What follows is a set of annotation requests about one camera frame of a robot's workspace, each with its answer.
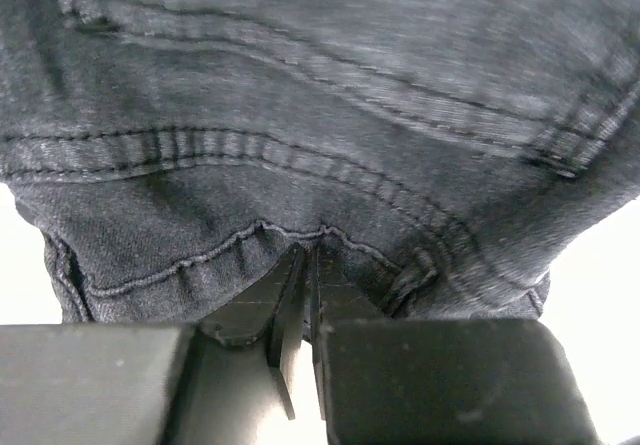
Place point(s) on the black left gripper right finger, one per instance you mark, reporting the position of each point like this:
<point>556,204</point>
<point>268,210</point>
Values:
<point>386,381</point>

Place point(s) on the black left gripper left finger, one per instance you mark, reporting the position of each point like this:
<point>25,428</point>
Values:
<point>227,379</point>

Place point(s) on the black trousers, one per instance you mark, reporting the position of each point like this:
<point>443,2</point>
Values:
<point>446,151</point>

